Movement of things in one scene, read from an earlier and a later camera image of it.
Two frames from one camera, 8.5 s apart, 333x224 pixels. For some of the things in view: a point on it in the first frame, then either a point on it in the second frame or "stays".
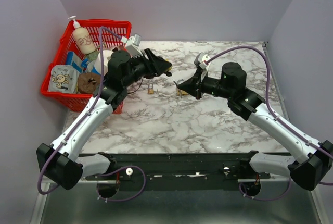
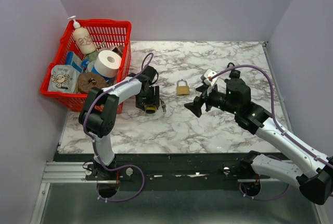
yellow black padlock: (166, 65) → (151, 109)
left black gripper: (154, 65) → (154, 100)
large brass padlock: (180, 92) stays
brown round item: (87, 82) stays
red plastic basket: (107, 35) stays
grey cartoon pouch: (63, 78) stays
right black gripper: (193, 86) → (195, 107)
